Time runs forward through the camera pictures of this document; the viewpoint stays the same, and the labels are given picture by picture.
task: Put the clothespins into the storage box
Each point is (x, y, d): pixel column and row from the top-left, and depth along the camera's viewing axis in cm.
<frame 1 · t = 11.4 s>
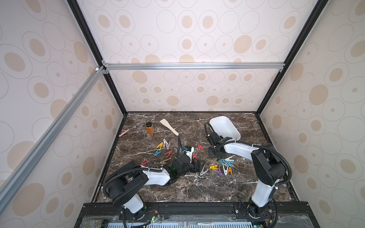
left hand: (205, 163, 83), fingers open
right hand: (218, 153, 96), fingers closed
white plastic storage box: (225, 127, 112), on the table
wooden spatula: (164, 122, 116), on the table
amber jar black lid: (149, 128, 102), point 8 cm above the table
pink pen: (124, 132, 108), on the table
yellow clothespin: (160, 146, 101), on the table
white clothespin: (168, 145, 101), on the table
blue clothespin: (157, 153, 97), on the table
red clothespin: (169, 152, 96), point 2 cm above the table
orange clothespin: (230, 170, 89), on the table
purple clothespin: (219, 172, 89), on the table
yellow clothespin near centre: (214, 167, 91), on the table
teal clothespin: (230, 162, 93), on the table
tan clothespin: (165, 161, 94), on the table

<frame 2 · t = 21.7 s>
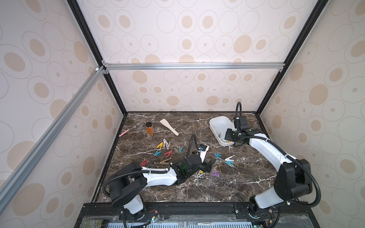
left hand: (214, 157, 78), fingers open
right hand: (233, 135, 90), fingers closed
purple clothespin: (215, 174, 88), on the table
small blue clothespin: (180, 149, 99), on the table
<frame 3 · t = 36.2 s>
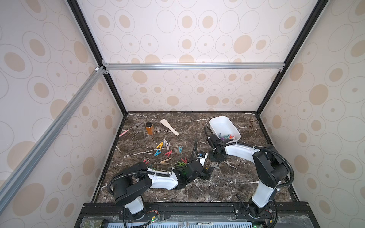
left hand: (213, 166, 81), fingers open
right hand: (218, 158, 95), fingers closed
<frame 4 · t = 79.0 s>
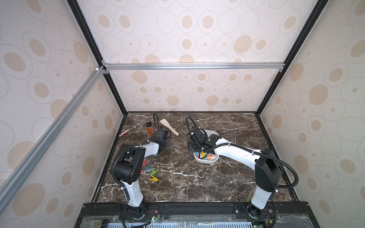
left hand: (169, 140, 99), fingers open
right hand: (195, 144, 88), fingers open
green clothespin: (154, 172, 89), on the table
